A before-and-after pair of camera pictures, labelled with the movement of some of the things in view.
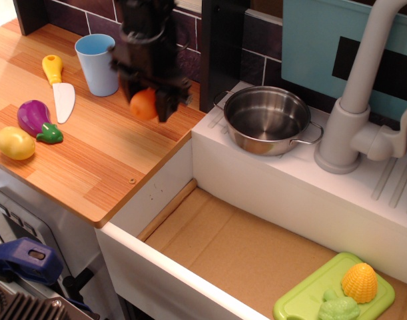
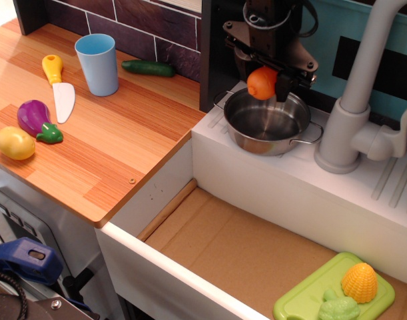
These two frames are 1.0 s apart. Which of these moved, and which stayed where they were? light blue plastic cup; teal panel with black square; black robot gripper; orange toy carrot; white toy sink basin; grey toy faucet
Moved: orange toy carrot; black robot gripper
Stayed: grey toy faucet; white toy sink basin; teal panel with black square; light blue plastic cup
